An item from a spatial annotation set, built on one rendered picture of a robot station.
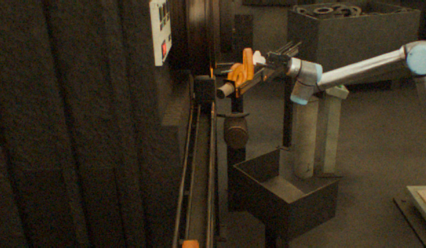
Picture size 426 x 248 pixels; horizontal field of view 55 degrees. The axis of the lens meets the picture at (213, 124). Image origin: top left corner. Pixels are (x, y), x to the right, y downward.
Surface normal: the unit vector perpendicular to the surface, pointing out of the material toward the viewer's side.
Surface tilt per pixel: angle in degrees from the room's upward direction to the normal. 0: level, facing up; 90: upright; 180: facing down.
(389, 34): 90
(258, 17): 90
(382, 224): 0
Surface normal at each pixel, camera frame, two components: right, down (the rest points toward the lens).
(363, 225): -0.03, -0.91
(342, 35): 0.24, 0.39
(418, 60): -0.51, 0.21
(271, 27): -0.26, 0.41
